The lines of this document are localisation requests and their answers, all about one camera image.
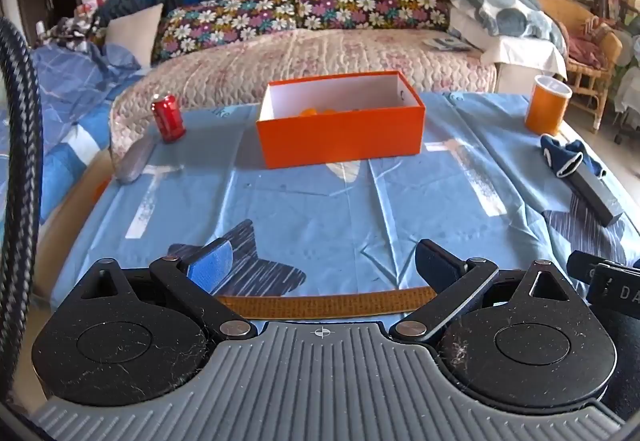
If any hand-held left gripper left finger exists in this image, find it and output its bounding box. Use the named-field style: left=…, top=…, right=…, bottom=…
left=75, top=237, right=258, bottom=342

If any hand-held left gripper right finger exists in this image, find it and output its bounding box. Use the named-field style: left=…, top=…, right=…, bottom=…
left=389, top=238, right=576, bottom=344

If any orange cardboard box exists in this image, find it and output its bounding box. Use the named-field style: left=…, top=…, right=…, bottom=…
left=256, top=70, right=426, bottom=170

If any long grey box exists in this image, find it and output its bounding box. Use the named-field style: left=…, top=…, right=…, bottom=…
left=570, top=163, right=626, bottom=228

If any light blue star tablecloth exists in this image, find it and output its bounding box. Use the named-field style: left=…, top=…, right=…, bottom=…
left=50, top=91, right=640, bottom=317

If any grey pouch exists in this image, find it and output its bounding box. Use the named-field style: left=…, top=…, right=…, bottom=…
left=114, top=137, right=156, bottom=185

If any dark blue cloth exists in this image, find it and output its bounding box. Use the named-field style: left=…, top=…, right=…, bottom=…
left=540, top=134, right=608, bottom=182

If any red soda can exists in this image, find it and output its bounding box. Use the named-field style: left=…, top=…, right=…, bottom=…
left=151, top=94, right=187, bottom=143

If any orange paper cup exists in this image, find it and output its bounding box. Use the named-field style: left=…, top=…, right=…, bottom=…
left=524, top=75, right=573, bottom=136

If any magazine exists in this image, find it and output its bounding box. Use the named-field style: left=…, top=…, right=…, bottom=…
left=422, top=36, right=473, bottom=52

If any pink quilted bedspread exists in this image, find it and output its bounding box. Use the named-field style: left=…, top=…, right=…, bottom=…
left=110, top=27, right=498, bottom=156

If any blue plaid bedsheet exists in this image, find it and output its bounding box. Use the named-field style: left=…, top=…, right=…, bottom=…
left=0, top=41, right=146, bottom=222

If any wicker chair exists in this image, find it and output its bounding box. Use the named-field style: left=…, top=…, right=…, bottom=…
left=535, top=0, right=623, bottom=132

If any white pillow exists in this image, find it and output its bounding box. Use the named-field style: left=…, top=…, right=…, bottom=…
left=450, top=11, right=568, bottom=79

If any beige pillow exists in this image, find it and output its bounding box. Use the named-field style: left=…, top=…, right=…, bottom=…
left=105, top=3, right=165, bottom=68

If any wide floral cushion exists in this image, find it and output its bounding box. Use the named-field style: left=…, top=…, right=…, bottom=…
left=151, top=0, right=296, bottom=64

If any dark red cloth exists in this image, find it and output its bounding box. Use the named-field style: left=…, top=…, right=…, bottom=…
left=565, top=23, right=608, bottom=69

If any white blue-dotted duvet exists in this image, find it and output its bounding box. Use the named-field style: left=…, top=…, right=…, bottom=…
left=447, top=0, right=568, bottom=56

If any heap of clothes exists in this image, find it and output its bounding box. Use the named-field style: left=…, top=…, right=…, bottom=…
left=40, top=0, right=106, bottom=52

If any brown woven strap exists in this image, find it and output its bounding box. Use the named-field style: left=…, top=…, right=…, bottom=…
left=217, top=286, right=436, bottom=319

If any black braided cable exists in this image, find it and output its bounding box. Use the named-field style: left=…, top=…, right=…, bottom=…
left=0, top=16, right=43, bottom=402

